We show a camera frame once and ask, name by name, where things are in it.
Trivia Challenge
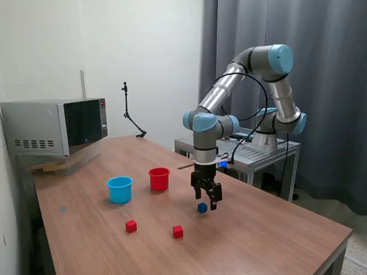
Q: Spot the grey metal robot stand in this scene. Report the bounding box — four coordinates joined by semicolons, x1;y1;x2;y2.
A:
174;134;301;203

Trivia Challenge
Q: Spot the white thin pole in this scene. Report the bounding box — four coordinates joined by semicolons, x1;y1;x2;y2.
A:
80;69;87;100

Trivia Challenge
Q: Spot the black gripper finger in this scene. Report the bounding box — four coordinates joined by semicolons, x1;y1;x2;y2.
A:
191;171;205;201
206;182;223;211

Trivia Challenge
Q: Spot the silver microwave oven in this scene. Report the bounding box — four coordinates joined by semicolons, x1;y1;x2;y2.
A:
0;98;108;158

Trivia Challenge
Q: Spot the wooden block stack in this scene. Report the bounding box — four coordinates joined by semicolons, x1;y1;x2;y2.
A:
30;162;67;174

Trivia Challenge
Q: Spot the blue plastic cup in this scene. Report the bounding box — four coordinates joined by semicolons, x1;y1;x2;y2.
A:
106;176;134;205

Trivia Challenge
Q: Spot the black cable with silver plug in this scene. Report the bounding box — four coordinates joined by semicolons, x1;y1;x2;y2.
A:
219;136;248;144

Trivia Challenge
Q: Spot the grey curtain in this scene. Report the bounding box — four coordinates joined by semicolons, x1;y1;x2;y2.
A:
199;0;367;216

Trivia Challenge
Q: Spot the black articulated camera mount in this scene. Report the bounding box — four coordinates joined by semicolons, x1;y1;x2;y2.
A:
120;81;147;139

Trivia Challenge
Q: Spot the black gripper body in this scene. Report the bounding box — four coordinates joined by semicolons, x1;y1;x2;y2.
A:
194;163;216;184

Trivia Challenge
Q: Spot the black stand power cable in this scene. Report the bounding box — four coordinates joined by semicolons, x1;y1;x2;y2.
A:
276;133;290;198

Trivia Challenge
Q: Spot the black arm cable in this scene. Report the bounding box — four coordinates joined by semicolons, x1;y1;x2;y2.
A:
212;73;273;166

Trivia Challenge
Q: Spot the blue teach pendant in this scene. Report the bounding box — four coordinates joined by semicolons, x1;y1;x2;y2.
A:
232;128;256;138

